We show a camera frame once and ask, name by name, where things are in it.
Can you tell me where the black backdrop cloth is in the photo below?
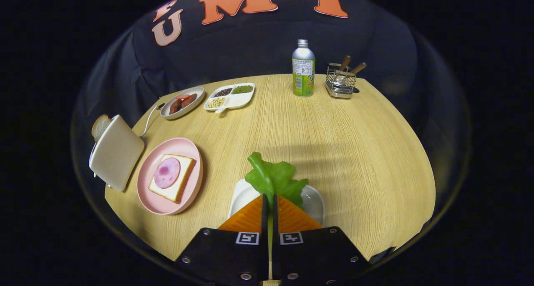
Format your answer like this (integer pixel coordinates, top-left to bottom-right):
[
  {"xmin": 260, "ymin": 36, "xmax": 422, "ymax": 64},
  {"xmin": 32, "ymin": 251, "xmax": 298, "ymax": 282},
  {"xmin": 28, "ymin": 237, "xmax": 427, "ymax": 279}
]
[{"xmin": 75, "ymin": 0, "xmax": 468, "ymax": 161}]

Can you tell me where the bread slice under ham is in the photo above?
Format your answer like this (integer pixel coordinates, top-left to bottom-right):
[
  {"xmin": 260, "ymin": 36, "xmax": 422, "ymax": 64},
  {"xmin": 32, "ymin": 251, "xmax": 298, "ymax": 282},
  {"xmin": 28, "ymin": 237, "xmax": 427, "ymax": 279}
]
[{"xmin": 148, "ymin": 154, "xmax": 196, "ymax": 204}]

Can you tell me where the white divided dish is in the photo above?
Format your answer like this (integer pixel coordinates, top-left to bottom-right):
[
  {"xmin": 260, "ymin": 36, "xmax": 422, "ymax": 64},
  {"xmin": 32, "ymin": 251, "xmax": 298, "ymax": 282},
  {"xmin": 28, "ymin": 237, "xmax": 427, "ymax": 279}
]
[{"xmin": 203, "ymin": 83, "xmax": 255, "ymax": 114}]

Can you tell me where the white square plate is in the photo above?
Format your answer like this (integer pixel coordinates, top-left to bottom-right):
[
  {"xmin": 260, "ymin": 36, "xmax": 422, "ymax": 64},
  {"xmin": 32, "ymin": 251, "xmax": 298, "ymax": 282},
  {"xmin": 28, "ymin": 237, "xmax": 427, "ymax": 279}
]
[{"xmin": 228, "ymin": 178, "xmax": 326, "ymax": 227}]

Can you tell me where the green lettuce leaf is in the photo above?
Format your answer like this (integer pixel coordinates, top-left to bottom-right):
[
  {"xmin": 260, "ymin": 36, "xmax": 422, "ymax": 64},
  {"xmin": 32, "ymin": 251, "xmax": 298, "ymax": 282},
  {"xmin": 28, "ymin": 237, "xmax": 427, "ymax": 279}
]
[{"xmin": 244, "ymin": 152, "xmax": 310, "ymax": 209}]

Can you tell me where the white toaster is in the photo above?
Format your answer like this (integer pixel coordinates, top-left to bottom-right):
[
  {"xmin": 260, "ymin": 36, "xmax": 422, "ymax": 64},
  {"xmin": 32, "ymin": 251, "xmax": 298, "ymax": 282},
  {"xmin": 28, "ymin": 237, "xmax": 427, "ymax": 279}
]
[{"xmin": 88, "ymin": 114, "xmax": 145, "ymax": 192}]

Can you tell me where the pink round plate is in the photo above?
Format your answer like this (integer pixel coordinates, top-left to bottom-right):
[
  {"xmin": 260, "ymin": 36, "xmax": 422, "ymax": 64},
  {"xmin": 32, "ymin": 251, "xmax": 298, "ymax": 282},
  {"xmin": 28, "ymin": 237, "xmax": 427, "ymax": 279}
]
[{"xmin": 136, "ymin": 137, "xmax": 204, "ymax": 216}]

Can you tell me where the metal wire cutlery holder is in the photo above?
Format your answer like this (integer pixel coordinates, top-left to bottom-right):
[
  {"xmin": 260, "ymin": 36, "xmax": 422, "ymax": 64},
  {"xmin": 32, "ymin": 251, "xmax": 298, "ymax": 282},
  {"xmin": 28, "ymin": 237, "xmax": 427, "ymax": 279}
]
[{"xmin": 325, "ymin": 63, "xmax": 357, "ymax": 99}]

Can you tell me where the white toaster cable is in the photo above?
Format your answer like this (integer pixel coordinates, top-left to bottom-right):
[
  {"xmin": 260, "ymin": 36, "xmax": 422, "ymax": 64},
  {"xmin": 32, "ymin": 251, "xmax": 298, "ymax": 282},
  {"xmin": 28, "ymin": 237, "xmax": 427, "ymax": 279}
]
[{"xmin": 139, "ymin": 104, "xmax": 165, "ymax": 137}]

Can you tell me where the toasted bread slice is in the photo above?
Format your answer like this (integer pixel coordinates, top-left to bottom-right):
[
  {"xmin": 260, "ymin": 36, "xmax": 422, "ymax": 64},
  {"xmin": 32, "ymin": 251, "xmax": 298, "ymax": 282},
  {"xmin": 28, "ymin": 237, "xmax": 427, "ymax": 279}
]
[{"xmin": 91, "ymin": 114, "xmax": 112, "ymax": 143}]

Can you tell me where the silver bottle with green label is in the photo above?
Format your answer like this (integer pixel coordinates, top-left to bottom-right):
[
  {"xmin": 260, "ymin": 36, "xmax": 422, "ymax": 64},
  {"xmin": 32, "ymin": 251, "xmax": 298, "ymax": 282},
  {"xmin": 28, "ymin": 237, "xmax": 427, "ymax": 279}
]
[{"xmin": 292, "ymin": 39, "xmax": 316, "ymax": 97}]

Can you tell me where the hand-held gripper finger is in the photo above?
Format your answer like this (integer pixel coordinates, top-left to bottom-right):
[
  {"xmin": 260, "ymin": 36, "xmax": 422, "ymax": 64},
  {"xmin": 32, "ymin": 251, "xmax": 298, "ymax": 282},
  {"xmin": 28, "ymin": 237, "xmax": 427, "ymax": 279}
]
[
  {"xmin": 271, "ymin": 194, "xmax": 370, "ymax": 286},
  {"xmin": 174, "ymin": 194, "xmax": 270, "ymax": 286}
]

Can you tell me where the white round plate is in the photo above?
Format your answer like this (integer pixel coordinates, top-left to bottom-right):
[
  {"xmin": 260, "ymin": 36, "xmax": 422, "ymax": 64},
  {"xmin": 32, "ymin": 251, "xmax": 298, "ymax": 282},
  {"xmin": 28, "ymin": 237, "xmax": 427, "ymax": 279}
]
[{"xmin": 160, "ymin": 86, "xmax": 206, "ymax": 120}]

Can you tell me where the pink ham slice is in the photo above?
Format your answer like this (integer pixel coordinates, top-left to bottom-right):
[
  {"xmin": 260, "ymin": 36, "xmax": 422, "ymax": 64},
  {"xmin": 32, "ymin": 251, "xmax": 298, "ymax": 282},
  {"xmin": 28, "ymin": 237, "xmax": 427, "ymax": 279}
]
[{"xmin": 154, "ymin": 157, "xmax": 181, "ymax": 190}]

